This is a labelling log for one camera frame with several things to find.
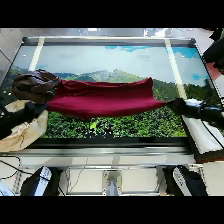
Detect red T-shirt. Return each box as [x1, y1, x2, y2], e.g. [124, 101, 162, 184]
[46, 77, 172, 120]

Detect beige garment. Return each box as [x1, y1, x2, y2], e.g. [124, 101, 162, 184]
[0, 99, 50, 153]

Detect brown garment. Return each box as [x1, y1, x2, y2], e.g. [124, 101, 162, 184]
[11, 69, 62, 104]

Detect silver frame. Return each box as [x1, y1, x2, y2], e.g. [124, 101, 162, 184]
[0, 35, 224, 197]

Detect black cable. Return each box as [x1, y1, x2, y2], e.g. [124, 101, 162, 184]
[0, 159, 25, 182]
[199, 120, 224, 150]

